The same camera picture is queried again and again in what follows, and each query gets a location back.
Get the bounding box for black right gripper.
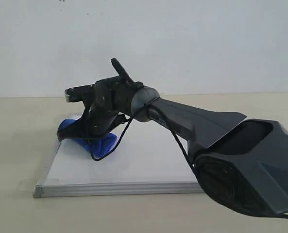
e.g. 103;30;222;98
57;76;144;141

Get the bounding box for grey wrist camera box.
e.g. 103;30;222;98
65;84;94;102

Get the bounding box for blue cloth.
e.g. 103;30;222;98
57;118;117;160

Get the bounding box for white board with aluminium frame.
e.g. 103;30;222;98
33;121;202;198

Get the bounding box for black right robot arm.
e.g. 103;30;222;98
57;76;288;219

